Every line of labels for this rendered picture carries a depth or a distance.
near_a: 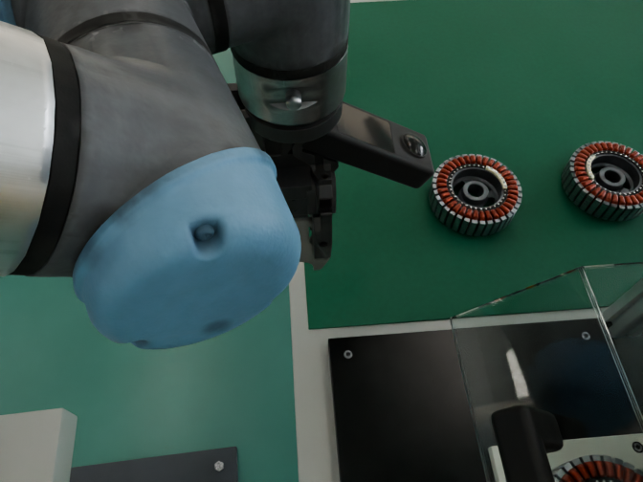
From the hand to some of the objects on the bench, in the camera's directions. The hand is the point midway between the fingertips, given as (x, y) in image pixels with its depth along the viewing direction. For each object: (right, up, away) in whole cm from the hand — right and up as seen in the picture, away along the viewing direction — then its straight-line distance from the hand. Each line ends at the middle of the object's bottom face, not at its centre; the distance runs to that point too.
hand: (321, 241), depth 53 cm
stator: (+38, +7, +15) cm, 41 cm away
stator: (+20, +5, +14) cm, 25 cm away
